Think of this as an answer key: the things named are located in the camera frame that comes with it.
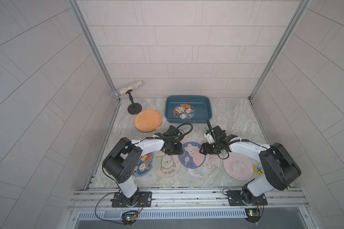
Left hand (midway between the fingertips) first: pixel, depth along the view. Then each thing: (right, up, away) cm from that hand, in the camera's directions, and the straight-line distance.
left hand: (183, 151), depth 89 cm
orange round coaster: (-25, +19, +13) cm, 34 cm away
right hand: (+12, 0, 0) cm, 12 cm away
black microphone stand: (-38, +27, +19) cm, 50 cm away
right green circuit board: (+33, -24, -21) cm, 46 cm away
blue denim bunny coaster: (+1, +25, +19) cm, 32 cm away
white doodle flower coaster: (+18, -4, -4) cm, 19 cm away
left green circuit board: (-26, -23, -24) cm, 42 cm away
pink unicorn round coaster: (+32, -7, -6) cm, 34 cm away
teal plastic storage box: (+16, +31, +23) cm, 42 cm away
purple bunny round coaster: (+5, -2, -4) cm, 6 cm away
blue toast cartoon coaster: (-23, -6, -6) cm, 24 cm away
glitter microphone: (-42, +36, -1) cm, 55 cm away
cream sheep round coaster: (-11, -6, -6) cm, 14 cm away
